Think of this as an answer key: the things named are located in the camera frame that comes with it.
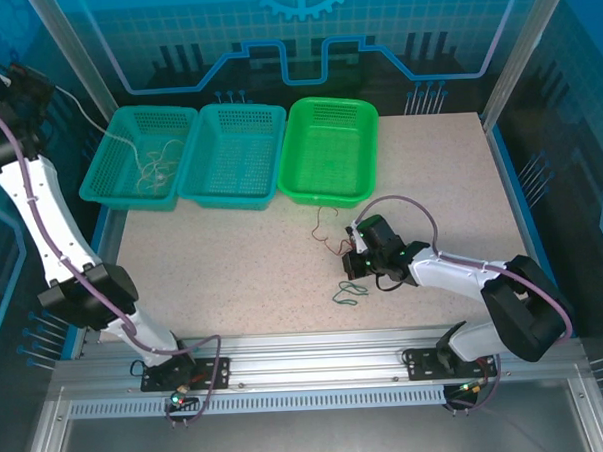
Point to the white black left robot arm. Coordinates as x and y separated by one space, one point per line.
61 231

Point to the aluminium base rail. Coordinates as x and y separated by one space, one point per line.
312 353

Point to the teal plastic basket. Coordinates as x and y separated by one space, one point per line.
228 159
133 158

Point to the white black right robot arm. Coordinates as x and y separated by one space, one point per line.
515 302

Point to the bright green plastic basket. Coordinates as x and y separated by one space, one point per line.
328 150

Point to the aluminium frame post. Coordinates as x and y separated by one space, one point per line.
529 46
74 56

